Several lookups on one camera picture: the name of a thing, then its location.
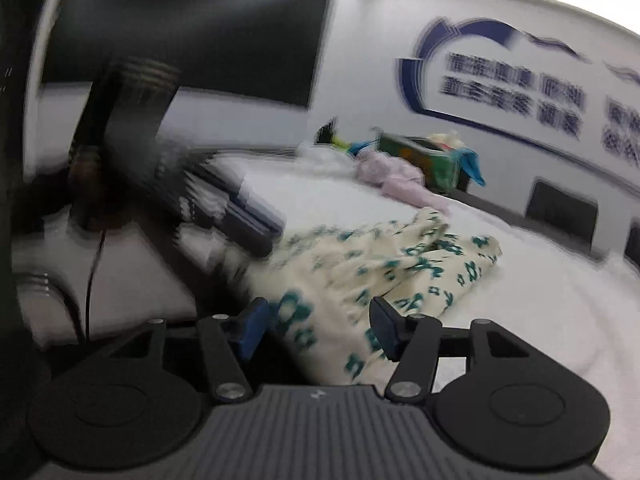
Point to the black wall screen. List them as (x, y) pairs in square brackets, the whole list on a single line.
[(200, 25)]

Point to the white terry towel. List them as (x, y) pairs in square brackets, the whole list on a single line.
[(525, 310)]

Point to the blue wall lettering sign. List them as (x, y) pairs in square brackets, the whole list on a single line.
[(500, 90)]

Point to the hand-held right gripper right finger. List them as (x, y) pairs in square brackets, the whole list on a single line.
[(384, 332)]

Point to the yellow-green cloth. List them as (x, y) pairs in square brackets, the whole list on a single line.
[(342, 143)]

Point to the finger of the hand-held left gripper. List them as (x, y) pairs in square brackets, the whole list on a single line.
[(235, 200), (225, 232)]

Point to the cream garment with green flowers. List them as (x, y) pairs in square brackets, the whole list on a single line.
[(350, 265)]

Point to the black office chair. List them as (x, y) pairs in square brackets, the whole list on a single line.
[(634, 245), (562, 212)]

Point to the pink dotted garment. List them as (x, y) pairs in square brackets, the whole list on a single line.
[(415, 197)]

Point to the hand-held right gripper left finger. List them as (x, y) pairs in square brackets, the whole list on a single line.
[(250, 331)]

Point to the pastel floral ruffled garment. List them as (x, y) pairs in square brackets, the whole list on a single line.
[(385, 167)]

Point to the cream cloth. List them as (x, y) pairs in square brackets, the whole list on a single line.
[(445, 141)]

